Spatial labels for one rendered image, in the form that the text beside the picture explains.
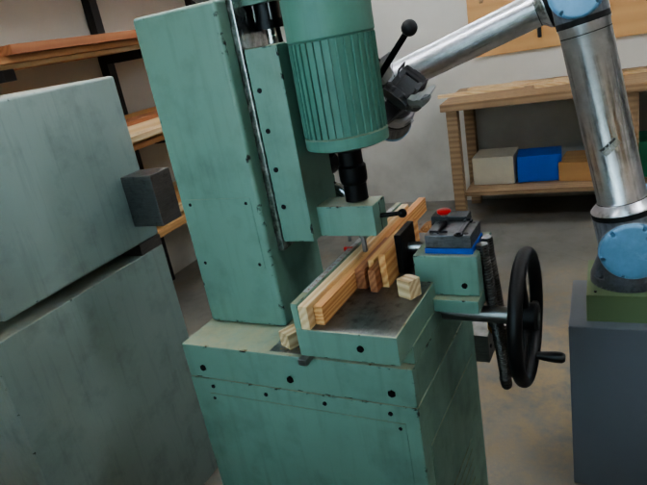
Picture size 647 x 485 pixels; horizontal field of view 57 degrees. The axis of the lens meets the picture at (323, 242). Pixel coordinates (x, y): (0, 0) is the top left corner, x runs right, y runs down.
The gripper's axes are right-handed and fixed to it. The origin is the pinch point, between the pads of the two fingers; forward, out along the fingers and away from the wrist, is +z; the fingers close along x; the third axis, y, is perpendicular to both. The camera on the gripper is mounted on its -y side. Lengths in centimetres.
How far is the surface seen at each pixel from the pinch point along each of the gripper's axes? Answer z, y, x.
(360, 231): -5.3, -30.7, 14.2
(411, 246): -8.1, -25.8, 24.7
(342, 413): -8, -63, 36
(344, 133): 9.3, -19.7, 0.7
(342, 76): 14.9, -12.8, -5.5
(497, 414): -106, -37, 88
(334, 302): 3, -46, 20
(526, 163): -259, 110, 47
